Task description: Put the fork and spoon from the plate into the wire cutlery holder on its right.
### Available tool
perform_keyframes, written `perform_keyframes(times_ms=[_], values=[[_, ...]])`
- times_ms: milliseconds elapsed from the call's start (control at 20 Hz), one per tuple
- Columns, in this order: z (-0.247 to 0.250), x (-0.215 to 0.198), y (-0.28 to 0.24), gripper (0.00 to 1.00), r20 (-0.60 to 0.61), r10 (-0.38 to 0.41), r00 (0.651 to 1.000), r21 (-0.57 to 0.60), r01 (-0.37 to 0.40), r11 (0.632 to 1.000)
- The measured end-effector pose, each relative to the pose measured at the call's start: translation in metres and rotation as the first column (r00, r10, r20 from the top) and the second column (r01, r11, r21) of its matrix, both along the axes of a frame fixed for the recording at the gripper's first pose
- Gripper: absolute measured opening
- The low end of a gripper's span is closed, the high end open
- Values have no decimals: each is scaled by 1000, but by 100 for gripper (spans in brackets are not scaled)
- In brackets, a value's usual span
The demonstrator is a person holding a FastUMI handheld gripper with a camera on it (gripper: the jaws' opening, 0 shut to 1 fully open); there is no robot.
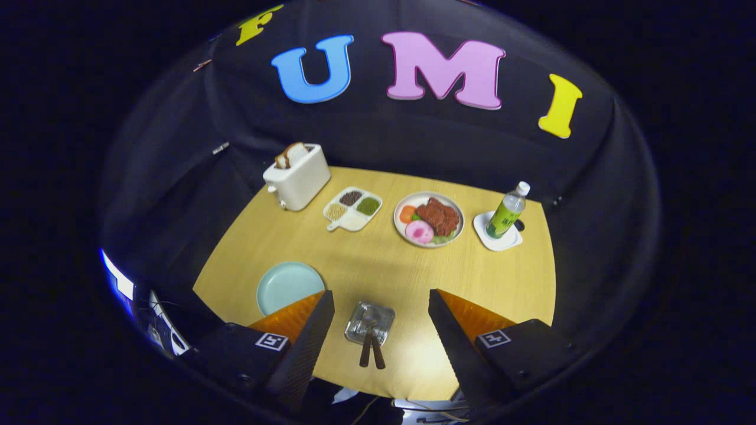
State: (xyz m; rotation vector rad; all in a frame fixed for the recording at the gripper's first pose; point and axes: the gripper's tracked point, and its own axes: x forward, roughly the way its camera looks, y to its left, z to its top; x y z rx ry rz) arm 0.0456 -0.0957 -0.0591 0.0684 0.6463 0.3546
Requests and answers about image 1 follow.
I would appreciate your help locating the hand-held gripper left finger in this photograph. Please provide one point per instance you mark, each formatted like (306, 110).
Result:
(307, 348)

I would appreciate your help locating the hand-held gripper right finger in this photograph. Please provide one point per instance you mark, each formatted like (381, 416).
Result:
(455, 354)

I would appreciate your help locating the light green round plate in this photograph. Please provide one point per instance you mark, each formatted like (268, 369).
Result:
(286, 286)

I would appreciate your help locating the white and grey equipment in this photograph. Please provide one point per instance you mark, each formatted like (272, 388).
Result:
(413, 407)

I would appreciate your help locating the green lettuce leaf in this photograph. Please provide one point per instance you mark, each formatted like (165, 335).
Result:
(443, 239)

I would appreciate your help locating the white square coaster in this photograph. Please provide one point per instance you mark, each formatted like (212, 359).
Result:
(481, 233)

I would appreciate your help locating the pink ham slice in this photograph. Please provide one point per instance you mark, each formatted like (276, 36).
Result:
(419, 232)

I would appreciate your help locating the white oval food plate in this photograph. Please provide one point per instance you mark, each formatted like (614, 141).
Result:
(401, 231)

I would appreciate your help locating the white divided dish with beans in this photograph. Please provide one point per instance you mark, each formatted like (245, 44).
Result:
(353, 219)

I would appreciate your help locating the brown meat pieces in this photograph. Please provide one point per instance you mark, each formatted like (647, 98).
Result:
(440, 215)

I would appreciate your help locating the white panel stand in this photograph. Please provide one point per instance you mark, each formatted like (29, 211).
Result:
(168, 330)

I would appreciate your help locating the green label drink bottle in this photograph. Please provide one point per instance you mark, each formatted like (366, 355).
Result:
(505, 218)

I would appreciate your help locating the orange carrot slice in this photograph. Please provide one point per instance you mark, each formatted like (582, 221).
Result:
(407, 213)

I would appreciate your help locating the white toaster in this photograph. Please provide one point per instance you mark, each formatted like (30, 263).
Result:
(301, 183)

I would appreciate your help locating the black table clamp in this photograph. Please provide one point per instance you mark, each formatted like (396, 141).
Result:
(555, 202)

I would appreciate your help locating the toast bread slice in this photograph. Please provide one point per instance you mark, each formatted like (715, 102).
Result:
(298, 152)
(282, 157)

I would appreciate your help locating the glowing blue screen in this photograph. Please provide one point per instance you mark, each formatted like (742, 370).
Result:
(118, 280)

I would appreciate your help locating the silver cloth clip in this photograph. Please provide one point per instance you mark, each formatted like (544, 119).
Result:
(220, 147)

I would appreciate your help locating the copper cloth clip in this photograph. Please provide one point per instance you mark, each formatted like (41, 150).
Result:
(201, 64)

